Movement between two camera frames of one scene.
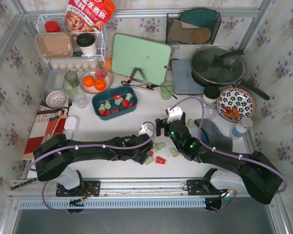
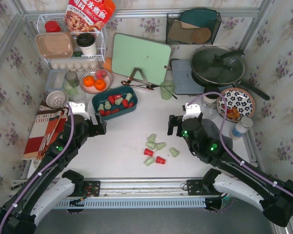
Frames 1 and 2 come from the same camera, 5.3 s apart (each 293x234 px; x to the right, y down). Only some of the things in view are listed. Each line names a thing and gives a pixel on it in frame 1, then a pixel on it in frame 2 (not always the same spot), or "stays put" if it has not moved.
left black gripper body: (147, 149) → (97, 127)
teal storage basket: (110, 103) stays put
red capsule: (102, 112) stays put
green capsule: (107, 105) stays put
